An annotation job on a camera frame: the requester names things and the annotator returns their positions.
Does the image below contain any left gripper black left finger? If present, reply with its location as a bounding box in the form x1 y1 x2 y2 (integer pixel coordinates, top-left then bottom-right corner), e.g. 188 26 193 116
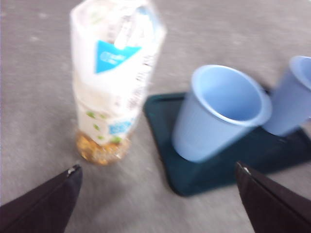
0 164 83 233

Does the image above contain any dark rectangular tray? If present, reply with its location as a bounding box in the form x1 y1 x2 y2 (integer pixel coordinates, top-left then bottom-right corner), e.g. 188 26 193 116
143 91 311 197

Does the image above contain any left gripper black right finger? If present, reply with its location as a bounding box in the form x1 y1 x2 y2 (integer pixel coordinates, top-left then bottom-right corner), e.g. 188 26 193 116
235 161 311 233

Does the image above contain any blue ribbed plastic cup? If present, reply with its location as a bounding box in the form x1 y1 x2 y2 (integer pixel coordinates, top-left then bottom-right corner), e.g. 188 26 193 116
262 55 311 137
171 64 273 163

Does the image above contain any jasmine oolong tea bottle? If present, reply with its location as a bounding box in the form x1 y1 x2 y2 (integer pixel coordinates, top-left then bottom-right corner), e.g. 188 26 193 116
69 0 168 167

